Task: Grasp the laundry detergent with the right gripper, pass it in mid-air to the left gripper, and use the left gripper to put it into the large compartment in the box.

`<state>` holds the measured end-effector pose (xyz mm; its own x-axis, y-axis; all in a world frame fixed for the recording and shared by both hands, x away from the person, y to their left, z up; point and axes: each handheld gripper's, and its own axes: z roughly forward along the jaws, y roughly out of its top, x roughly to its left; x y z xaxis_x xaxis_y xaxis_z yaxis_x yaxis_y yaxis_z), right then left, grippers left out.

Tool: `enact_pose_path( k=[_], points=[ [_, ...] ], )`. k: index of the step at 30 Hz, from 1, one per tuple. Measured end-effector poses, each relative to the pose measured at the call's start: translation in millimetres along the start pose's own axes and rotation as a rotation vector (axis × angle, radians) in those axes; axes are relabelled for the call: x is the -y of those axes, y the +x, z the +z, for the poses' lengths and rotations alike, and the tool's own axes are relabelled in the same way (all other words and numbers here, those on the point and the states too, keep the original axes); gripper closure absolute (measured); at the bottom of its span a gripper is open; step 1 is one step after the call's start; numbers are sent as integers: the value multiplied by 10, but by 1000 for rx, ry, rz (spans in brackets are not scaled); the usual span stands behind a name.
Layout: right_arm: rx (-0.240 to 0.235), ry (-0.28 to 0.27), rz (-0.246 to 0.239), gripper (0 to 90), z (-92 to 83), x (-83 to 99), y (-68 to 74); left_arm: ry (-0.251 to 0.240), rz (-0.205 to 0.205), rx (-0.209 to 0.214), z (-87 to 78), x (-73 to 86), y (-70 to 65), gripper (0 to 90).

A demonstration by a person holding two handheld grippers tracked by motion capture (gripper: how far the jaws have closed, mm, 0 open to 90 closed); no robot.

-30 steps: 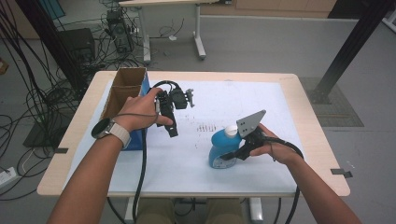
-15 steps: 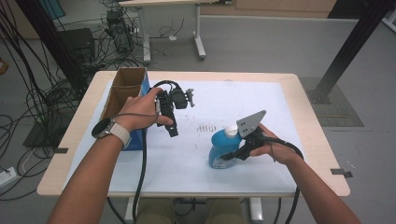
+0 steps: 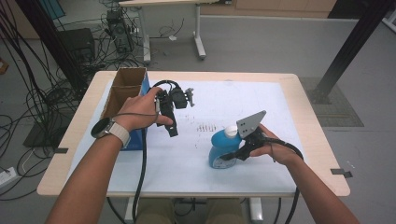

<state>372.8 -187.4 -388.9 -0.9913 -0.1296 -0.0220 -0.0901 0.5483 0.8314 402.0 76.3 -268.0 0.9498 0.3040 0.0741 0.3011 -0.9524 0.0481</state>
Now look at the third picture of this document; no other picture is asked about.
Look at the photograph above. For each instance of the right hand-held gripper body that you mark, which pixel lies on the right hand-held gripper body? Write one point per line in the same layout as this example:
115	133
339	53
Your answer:
250	124

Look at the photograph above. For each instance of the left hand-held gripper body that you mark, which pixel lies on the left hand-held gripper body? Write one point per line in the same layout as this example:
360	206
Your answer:
179	98

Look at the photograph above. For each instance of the blue bottle with white cap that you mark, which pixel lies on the blue bottle with white cap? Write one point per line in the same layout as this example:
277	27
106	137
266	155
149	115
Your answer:
222	143

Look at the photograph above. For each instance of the cardboard box with blue side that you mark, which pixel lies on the cardboard box with blue side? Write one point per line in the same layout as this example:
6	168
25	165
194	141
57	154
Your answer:
124	77

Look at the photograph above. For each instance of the person's right hand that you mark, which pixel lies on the person's right hand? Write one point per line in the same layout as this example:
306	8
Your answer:
277	147

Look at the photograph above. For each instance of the person's left hand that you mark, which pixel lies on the person's left hand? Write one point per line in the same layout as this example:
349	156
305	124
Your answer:
140	112

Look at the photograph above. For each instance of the white table mat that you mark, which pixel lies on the white table mat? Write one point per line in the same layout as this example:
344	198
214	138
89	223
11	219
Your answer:
202	177

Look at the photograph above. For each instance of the white table leg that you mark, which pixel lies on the white table leg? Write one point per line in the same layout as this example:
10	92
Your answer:
130	211
256	210

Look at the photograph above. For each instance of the small white adapter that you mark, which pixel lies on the small white adapter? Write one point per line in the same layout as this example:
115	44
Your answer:
172	38

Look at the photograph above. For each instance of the white-legged desk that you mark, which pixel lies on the white-legged desk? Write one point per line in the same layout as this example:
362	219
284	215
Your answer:
198	34

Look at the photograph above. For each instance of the person's olive trousers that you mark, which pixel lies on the person's olive trousers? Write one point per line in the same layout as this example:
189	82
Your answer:
155	213

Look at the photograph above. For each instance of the grey tape piece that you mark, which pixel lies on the grey tape piece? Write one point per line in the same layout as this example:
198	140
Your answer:
341	172
60	150

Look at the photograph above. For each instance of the black box device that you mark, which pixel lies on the black box device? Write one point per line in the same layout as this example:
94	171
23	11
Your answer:
77	42

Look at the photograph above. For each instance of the blue panel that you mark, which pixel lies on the blue panel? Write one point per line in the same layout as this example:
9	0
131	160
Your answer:
53	7

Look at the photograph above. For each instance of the white power strip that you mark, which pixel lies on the white power strip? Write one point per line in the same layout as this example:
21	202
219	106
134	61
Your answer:
7	178

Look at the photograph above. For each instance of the black metal post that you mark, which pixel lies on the black metal post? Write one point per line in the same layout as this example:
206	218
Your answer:
351	46
49	40

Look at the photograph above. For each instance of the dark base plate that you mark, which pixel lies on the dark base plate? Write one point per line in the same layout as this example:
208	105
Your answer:
37	138

